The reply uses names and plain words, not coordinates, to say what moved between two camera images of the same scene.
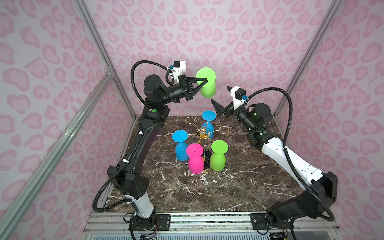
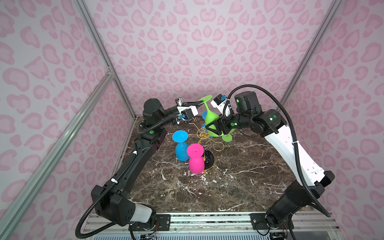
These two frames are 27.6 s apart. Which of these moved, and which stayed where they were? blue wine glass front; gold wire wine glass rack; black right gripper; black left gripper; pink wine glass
Moved: black left gripper; black right gripper
Stayed: gold wire wine glass rack; pink wine glass; blue wine glass front
